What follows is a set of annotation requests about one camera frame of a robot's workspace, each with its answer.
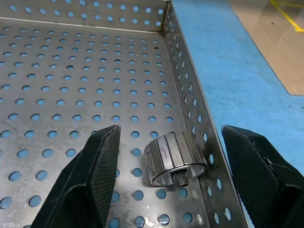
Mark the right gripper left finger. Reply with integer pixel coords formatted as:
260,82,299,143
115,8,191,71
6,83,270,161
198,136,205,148
30,124,122,228

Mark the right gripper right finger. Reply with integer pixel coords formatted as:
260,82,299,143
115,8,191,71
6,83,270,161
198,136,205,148
221,124,304,228

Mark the ribbed steel rotor cylinder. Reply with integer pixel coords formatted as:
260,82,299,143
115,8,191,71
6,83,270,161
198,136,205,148
143,131,208,188

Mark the perforated metal tray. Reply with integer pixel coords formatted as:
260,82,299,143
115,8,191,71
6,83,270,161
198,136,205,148
0,0,252,228

